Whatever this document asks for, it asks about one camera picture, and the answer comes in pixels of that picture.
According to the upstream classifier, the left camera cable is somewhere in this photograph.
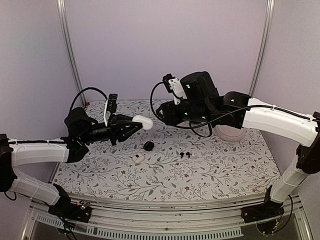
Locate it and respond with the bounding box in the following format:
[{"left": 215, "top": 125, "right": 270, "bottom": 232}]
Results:
[{"left": 68, "top": 86, "right": 108, "bottom": 116}]

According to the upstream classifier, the black earbud case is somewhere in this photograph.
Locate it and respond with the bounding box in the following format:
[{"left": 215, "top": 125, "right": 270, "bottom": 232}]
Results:
[{"left": 143, "top": 141, "right": 155, "bottom": 152}]

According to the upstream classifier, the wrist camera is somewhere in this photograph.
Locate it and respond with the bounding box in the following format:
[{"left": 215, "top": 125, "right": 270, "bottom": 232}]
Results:
[
  {"left": 103, "top": 93, "right": 118, "bottom": 127},
  {"left": 162, "top": 73, "right": 187, "bottom": 105}
]

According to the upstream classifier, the white earbud case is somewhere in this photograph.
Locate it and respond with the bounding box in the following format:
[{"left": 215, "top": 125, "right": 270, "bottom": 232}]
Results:
[{"left": 132, "top": 115, "right": 154, "bottom": 130}]

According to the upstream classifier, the floral table cloth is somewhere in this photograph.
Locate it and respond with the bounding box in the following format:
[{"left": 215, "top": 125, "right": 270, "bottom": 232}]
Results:
[{"left": 51, "top": 99, "right": 283, "bottom": 202}]

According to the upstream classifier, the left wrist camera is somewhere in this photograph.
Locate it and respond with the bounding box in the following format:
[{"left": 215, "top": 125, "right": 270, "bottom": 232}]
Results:
[{"left": 103, "top": 93, "right": 118, "bottom": 127}]

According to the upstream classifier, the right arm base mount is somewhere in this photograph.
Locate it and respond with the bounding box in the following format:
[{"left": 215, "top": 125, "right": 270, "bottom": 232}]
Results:
[{"left": 240, "top": 201, "right": 285, "bottom": 223}]

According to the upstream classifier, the beige plate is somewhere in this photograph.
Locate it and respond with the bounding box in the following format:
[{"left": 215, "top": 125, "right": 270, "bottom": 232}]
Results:
[{"left": 213, "top": 125, "right": 246, "bottom": 143}]

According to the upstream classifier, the right camera cable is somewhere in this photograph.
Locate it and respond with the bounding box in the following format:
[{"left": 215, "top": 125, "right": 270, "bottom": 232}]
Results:
[{"left": 149, "top": 81, "right": 316, "bottom": 138}]

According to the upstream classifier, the right aluminium frame post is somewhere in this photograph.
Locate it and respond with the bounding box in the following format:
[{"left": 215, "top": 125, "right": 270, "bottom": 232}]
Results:
[{"left": 248, "top": 0, "right": 275, "bottom": 97}]

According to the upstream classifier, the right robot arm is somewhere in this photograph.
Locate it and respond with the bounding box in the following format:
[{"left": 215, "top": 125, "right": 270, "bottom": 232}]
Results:
[{"left": 153, "top": 71, "right": 320, "bottom": 218}]

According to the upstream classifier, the camera cable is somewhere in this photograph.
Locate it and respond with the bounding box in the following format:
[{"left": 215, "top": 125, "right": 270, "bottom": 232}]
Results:
[
  {"left": 149, "top": 81, "right": 316, "bottom": 138},
  {"left": 68, "top": 86, "right": 108, "bottom": 116}
]

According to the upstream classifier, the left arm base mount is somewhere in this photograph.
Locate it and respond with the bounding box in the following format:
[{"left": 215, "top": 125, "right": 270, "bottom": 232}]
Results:
[{"left": 48, "top": 200, "right": 93, "bottom": 223}]

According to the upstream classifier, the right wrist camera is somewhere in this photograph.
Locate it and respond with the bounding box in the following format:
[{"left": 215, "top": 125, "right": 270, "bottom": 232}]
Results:
[{"left": 162, "top": 73, "right": 187, "bottom": 105}]

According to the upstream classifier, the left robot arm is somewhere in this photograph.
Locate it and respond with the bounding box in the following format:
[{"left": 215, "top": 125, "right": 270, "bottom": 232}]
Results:
[{"left": 0, "top": 107, "right": 154, "bottom": 217}]

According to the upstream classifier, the cream earbud case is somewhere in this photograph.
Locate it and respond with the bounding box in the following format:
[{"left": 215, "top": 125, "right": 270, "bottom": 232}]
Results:
[{"left": 132, "top": 154, "right": 145, "bottom": 165}]

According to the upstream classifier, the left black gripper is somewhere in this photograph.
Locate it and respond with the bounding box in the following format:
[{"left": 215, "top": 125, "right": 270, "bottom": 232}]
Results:
[{"left": 79, "top": 113, "right": 143, "bottom": 145}]

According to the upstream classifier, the aluminium frame post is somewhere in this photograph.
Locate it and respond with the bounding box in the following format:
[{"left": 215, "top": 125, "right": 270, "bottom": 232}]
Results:
[
  {"left": 56, "top": 0, "right": 83, "bottom": 92},
  {"left": 248, "top": 0, "right": 275, "bottom": 97}
]

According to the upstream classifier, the left aluminium frame post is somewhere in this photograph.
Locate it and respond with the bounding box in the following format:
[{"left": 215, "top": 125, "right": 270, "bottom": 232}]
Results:
[{"left": 56, "top": 0, "right": 83, "bottom": 92}]

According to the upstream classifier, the aluminium front rail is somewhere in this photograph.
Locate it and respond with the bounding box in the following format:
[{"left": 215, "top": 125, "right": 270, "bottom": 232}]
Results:
[{"left": 21, "top": 194, "right": 314, "bottom": 240}]

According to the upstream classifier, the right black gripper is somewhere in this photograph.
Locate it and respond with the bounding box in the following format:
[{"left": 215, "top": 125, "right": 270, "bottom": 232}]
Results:
[{"left": 155, "top": 99, "right": 213, "bottom": 126}]

